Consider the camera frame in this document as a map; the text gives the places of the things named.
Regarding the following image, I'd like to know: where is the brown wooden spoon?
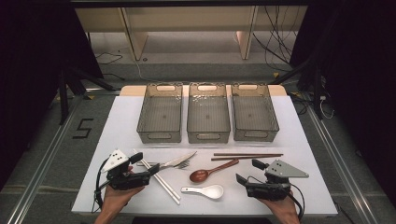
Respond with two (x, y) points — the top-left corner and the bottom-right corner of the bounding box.
(189, 158), (240, 184)

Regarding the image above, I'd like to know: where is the black curtain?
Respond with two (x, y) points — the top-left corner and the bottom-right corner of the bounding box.
(290, 0), (396, 207)
(0, 0), (105, 191)

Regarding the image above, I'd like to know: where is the metal fork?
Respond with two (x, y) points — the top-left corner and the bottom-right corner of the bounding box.
(136, 160), (191, 171)

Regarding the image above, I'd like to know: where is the black metal stand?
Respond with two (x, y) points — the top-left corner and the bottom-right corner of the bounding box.
(269, 55), (326, 120)
(57, 66), (117, 125)

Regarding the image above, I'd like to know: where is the beige wooden desk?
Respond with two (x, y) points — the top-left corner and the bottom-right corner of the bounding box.
(74, 6), (309, 62)

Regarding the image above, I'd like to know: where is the grey transparent plastic basket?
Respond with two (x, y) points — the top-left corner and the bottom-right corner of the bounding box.
(186, 81), (232, 145)
(231, 82), (280, 143)
(135, 82), (184, 145)

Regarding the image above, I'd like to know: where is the white chopstick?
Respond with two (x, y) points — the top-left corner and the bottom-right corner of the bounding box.
(136, 152), (182, 201)
(133, 148), (181, 206)

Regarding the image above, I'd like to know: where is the black crossbar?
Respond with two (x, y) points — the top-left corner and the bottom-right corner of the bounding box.
(69, 0), (310, 8)

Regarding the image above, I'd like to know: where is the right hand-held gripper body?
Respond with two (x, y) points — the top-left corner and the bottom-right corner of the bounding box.
(245, 159), (310, 202)

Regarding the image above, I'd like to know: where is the hand-held gripper cable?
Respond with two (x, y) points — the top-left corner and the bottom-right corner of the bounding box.
(247, 175), (306, 222)
(92, 158), (110, 214)

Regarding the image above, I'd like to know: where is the white table cover sheet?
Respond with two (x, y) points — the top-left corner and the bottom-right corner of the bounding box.
(71, 94), (339, 217)

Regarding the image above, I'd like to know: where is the metal table knife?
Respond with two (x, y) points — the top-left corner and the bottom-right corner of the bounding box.
(155, 150), (198, 171)

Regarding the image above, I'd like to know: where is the person's left hand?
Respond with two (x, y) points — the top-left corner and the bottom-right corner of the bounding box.
(102, 185), (147, 210)

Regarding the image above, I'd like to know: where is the bundle of hanging black cables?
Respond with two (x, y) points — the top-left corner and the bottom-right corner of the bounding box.
(251, 6), (301, 68)

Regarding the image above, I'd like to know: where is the white ceramic spoon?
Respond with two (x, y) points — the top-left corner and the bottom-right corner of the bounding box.
(180, 184), (225, 201)

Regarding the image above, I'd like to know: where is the white floor cable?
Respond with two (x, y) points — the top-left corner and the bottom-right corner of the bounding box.
(134, 59), (157, 83)

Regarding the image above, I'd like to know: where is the aluminium floor rail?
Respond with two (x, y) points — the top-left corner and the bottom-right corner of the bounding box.
(306, 105), (380, 224)
(6, 88), (121, 224)

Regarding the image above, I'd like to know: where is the person's right hand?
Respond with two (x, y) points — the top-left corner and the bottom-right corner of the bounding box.
(258, 190), (301, 219)

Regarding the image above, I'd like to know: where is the left hand-held gripper cable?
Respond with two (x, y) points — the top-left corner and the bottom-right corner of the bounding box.
(92, 158), (110, 214)

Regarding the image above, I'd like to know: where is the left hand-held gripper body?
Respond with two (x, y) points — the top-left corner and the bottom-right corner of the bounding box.
(101, 148), (152, 191)

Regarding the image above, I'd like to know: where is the right hand-held gripper cable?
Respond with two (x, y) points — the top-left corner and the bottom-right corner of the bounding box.
(247, 175), (306, 222)

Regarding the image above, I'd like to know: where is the black floor cable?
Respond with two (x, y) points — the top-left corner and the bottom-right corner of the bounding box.
(94, 50), (126, 82)

